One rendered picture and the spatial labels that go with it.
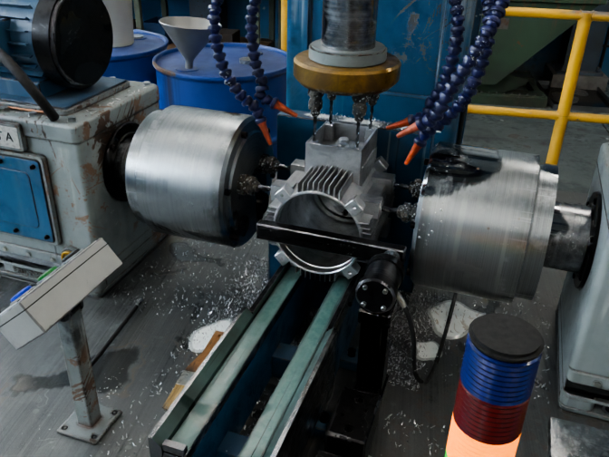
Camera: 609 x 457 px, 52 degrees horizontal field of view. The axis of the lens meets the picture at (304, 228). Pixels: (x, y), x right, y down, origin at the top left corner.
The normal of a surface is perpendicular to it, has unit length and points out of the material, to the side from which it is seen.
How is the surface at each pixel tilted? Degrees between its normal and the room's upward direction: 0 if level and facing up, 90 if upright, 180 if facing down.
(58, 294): 51
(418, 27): 90
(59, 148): 89
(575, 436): 0
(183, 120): 17
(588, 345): 89
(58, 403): 0
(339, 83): 90
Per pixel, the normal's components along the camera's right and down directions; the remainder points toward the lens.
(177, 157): -0.25, -0.14
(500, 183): -0.15, -0.51
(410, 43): -0.33, 0.45
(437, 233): -0.31, 0.24
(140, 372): 0.02, -0.88
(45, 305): 0.75, -0.41
